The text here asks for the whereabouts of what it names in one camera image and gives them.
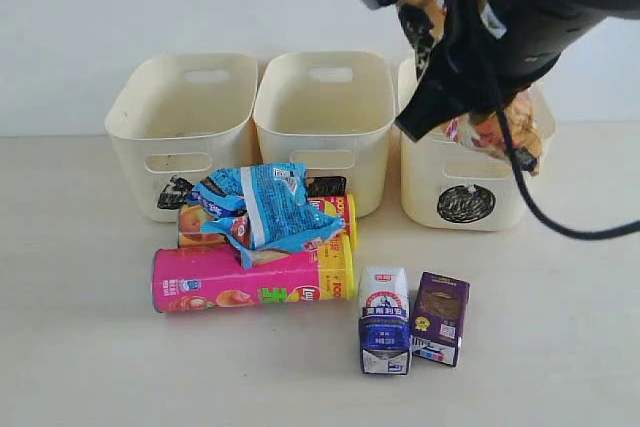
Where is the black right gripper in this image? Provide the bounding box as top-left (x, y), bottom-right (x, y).
top-left (395, 0), bottom-right (530, 142)

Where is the orange chip bag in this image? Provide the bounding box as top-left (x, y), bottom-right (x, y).
top-left (396, 0), bottom-right (544, 176)

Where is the blue chip bag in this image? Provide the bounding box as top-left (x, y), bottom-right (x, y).
top-left (186, 163), bottom-right (345, 269)

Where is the white blue milk carton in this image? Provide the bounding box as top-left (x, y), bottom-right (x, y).
top-left (358, 266), bottom-right (411, 375)

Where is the purple milk carton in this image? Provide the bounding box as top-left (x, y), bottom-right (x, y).
top-left (410, 272), bottom-right (470, 367)

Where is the yellow Lays chip can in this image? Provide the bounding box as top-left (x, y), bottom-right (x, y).
top-left (177, 195), bottom-right (358, 250)

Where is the pink Lays chip can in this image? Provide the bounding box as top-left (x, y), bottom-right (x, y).
top-left (151, 234), bottom-right (355, 313)

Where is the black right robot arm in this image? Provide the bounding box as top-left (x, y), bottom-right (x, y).
top-left (396, 0), bottom-right (639, 141)

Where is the cream bin with square mark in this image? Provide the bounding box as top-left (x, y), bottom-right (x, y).
top-left (253, 51), bottom-right (396, 216)

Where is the cream bin with circle mark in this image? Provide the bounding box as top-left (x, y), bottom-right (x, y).
top-left (397, 54), bottom-right (558, 233)

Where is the cream bin with triangle mark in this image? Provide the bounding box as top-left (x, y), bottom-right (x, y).
top-left (105, 53), bottom-right (261, 222)

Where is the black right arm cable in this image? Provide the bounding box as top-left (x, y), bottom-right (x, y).
top-left (439, 0), bottom-right (640, 241)

